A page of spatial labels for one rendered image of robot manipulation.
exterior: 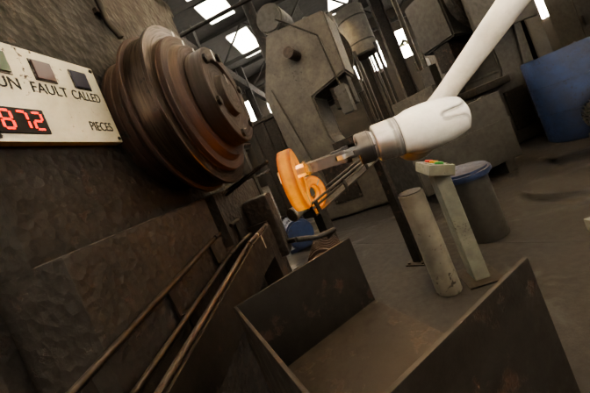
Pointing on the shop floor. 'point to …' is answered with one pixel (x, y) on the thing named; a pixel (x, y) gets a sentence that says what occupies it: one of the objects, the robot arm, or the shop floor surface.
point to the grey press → (511, 41)
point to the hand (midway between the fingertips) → (292, 173)
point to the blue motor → (302, 227)
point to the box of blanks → (466, 146)
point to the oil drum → (561, 90)
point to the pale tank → (356, 21)
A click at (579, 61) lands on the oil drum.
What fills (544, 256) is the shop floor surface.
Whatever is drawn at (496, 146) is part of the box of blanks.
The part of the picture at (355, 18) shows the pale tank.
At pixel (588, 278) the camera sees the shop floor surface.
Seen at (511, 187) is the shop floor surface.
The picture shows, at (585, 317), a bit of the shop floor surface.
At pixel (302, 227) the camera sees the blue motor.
